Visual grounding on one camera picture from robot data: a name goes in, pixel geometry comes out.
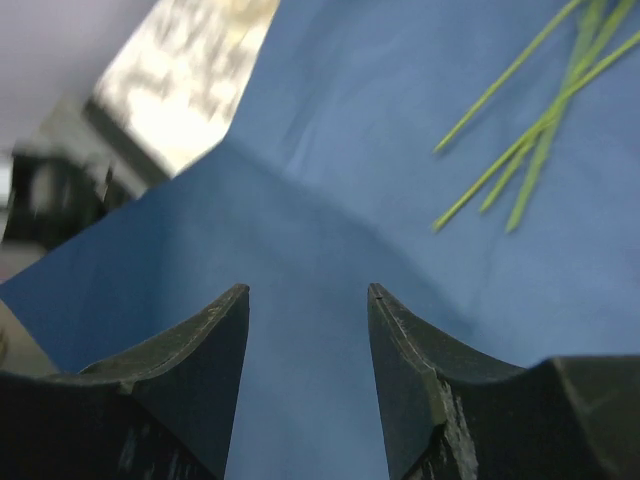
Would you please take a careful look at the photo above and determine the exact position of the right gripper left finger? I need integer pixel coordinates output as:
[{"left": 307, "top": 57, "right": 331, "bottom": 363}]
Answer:
[{"left": 1, "top": 284, "right": 249, "bottom": 479}]

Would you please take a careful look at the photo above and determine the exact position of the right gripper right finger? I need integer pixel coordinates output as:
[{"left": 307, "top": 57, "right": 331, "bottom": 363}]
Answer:
[{"left": 368, "top": 283, "right": 639, "bottom": 479}]

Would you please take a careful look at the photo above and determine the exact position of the blue wrapping paper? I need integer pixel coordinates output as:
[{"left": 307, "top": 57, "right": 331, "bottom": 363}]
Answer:
[{"left": 1, "top": 1, "right": 639, "bottom": 479}]

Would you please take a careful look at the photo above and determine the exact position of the pink flower stem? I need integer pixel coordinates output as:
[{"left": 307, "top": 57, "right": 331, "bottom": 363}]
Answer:
[{"left": 432, "top": 1, "right": 639, "bottom": 233}]

